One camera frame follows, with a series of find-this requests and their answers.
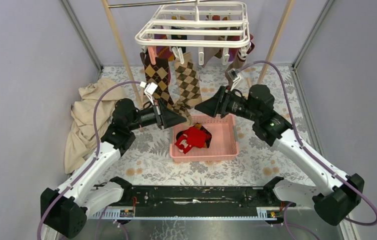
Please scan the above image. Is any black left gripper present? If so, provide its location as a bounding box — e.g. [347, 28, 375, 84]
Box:
[128, 99, 188, 132]

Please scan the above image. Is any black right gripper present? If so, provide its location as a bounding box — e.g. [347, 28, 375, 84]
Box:
[194, 85, 260, 122]

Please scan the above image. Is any beige green argyle sock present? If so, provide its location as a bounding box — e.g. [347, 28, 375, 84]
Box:
[172, 52, 203, 126]

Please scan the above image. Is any black red yellow argyle sock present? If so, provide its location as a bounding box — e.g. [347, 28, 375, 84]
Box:
[175, 123, 212, 148]

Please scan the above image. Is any dark brown tan argyle sock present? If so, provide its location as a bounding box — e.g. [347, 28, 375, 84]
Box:
[140, 51, 174, 110]

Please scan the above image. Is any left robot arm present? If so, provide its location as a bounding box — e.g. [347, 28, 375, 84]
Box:
[39, 98, 187, 239]

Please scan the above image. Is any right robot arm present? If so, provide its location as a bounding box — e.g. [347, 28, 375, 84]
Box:
[194, 84, 365, 226]

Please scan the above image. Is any white clip hanger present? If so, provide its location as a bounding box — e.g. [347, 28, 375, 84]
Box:
[134, 0, 251, 65]

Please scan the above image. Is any pink plastic basket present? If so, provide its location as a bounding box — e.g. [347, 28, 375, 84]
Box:
[169, 114, 240, 162]

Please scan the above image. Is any taupe sock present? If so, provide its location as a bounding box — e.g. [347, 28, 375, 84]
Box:
[225, 54, 247, 87]

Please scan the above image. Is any purple striped sock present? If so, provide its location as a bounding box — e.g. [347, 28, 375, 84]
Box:
[154, 34, 175, 62]

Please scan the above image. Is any beige cloth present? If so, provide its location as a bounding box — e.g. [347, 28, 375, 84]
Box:
[64, 78, 127, 174]

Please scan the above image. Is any metal hanging rod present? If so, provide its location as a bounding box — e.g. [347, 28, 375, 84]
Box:
[107, 0, 197, 9]

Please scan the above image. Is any wooden drying rack frame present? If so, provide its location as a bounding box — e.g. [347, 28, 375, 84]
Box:
[101, 0, 297, 110]

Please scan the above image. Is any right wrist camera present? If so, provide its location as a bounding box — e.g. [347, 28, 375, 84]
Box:
[225, 68, 242, 91]

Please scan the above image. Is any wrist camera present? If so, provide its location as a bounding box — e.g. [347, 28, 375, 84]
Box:
[225, 68, 242, 91]
[139, 81, 158, 98]

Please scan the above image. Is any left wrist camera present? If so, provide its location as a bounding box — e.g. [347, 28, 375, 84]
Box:
[139, 81, 158, 98]

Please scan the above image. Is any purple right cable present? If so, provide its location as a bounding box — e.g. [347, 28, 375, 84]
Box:
[238, 60, 377, 227]

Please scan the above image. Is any purple cable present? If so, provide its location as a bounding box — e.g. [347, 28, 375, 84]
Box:
[238, 60, 377, 227]
[36, 81, 143, 240]

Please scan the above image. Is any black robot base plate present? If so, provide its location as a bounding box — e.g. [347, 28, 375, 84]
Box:
[105, 177, 288, 223]

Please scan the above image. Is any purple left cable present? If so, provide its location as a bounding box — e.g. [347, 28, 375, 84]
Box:
[36, 81, 143, 240]

